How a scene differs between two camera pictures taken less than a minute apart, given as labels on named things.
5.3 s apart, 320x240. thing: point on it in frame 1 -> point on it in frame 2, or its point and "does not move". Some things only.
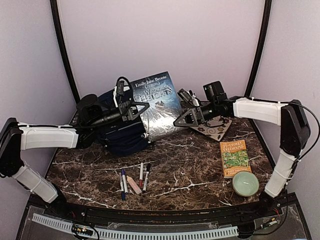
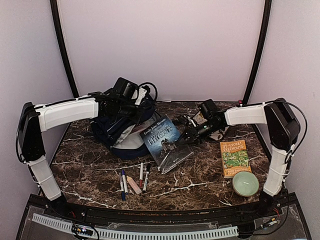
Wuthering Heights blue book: (164, 109) -> (160, 139)
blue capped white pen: (125, 182) does not move
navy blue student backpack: (121, 136) does not move
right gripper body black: (211, 114) -> (203, 131)
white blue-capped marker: (122, 188) does not move
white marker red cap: (141, 175) does not move
